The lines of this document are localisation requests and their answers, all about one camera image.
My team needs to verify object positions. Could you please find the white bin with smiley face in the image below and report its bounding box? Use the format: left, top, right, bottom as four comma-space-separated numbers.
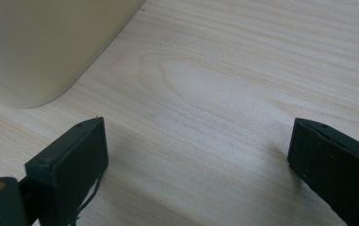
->
0, 0, 147, 110

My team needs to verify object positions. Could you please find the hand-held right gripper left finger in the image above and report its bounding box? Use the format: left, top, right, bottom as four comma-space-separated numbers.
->
24, 116, 109, 226

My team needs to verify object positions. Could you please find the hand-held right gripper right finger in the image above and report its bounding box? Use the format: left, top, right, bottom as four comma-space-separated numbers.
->
286, 118, 359, 226

